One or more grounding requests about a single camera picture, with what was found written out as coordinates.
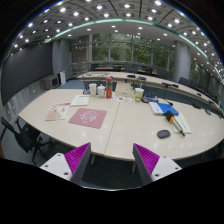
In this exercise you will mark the black office chair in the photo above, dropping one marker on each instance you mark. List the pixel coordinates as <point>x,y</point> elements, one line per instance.
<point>28,138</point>

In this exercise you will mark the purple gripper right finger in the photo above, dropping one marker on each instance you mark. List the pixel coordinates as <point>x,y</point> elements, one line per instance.
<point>151,166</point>

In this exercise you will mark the white paper sheet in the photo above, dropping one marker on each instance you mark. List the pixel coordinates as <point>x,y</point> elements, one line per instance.
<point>80,100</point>

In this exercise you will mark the blue folder book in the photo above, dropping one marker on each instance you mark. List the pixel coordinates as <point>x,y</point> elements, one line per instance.
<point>162,108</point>

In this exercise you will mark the pink mouse pad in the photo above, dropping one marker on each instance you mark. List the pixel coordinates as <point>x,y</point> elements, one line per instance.
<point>88,117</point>

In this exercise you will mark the dark grey computer mouse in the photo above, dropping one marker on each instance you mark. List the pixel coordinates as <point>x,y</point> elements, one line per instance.
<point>163,134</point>

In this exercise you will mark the large black wall screen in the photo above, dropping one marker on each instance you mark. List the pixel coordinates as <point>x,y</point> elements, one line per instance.
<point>25,67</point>

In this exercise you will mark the grey crt monitor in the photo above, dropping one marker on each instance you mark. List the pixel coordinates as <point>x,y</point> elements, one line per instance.
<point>50,82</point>

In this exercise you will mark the red thermos bottle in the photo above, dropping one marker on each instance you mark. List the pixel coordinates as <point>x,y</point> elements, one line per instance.
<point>109,87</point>

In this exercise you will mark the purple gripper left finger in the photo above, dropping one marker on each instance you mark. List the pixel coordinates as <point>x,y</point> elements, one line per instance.
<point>69,166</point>

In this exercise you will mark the yellow black screwdriver tool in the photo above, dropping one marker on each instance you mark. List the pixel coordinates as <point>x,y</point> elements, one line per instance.
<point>172,119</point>

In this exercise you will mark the white notebook under tool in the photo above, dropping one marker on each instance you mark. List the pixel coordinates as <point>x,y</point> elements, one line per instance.
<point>180,119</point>

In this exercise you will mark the red and white booklet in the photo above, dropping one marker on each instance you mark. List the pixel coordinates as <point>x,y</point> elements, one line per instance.
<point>58,112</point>

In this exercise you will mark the green patterned paper cup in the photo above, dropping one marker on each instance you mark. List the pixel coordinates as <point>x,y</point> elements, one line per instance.
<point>138,93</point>

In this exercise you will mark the white mug with lid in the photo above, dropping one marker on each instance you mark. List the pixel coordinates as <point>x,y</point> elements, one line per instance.
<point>101,91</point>

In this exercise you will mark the white paper cup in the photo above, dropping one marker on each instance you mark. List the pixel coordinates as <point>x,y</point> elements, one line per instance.
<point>92,88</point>

